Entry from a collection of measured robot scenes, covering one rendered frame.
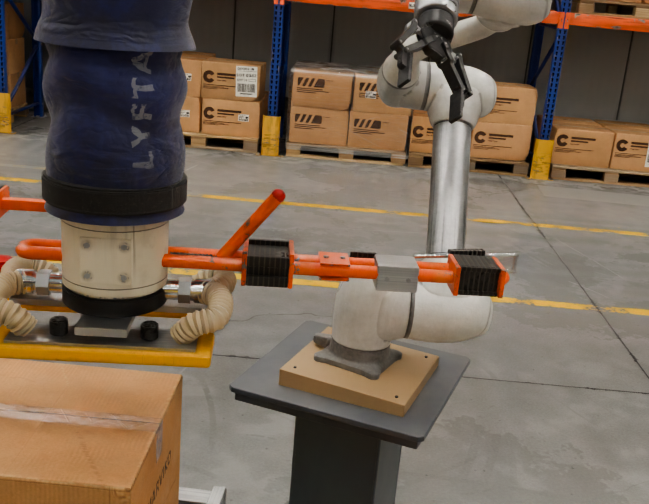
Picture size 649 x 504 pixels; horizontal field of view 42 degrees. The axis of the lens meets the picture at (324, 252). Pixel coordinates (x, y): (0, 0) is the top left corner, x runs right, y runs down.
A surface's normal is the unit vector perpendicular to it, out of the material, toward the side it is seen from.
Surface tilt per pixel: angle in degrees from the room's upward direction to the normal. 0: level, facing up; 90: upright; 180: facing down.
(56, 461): 0
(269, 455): 0
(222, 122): 91
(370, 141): 90
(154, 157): 78
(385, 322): 91
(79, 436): 0
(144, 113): 108
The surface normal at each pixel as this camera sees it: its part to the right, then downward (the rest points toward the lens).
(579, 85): -0.04, 0.30
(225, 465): 0.08, -0.95
